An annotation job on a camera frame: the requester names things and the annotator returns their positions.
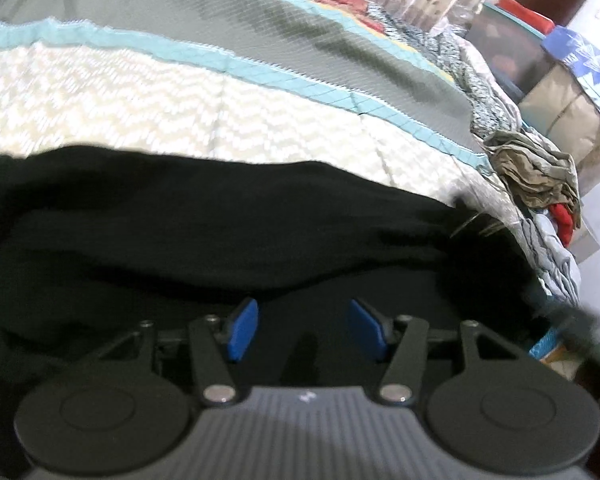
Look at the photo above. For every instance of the red cloth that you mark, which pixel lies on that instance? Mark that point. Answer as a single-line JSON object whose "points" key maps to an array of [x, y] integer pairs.
{"points": [[562, 220]]}

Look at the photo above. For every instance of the blue white patterned comforter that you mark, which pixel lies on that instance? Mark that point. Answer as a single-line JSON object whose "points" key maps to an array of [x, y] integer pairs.
{"points": [[480, 95]]}

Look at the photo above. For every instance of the beige storage box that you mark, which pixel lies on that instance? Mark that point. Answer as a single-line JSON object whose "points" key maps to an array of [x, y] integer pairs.
{"points": [[555, 105]]}

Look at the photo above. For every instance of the dark storage case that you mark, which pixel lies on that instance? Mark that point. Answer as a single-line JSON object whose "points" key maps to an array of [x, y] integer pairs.
{"points": [[505, 45]]}

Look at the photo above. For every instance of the patterned bed sheet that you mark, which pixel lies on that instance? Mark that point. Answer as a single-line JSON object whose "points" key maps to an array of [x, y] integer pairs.
{"points": [[130, 85]]}

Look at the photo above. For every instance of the olive cloth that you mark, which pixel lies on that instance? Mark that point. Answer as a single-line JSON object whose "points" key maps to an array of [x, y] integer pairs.
{"points": [[530, 170]]}

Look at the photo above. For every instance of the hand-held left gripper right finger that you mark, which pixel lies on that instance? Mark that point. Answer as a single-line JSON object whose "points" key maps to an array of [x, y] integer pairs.
{"points": [[367, 327]]}

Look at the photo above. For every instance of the black pants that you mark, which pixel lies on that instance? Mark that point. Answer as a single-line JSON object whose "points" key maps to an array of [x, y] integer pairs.
{"points": [[180, 220]]}

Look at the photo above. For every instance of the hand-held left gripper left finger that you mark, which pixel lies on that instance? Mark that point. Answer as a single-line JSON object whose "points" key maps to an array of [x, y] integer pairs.
{"points": [[242, 330]]}

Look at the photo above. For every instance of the grey cloth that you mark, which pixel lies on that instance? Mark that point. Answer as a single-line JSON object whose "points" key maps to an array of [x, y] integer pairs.
{"points": [[555, 260]]}

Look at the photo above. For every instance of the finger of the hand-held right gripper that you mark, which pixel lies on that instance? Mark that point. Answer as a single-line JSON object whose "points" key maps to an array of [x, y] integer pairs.
{"points": [[575, 325]]}

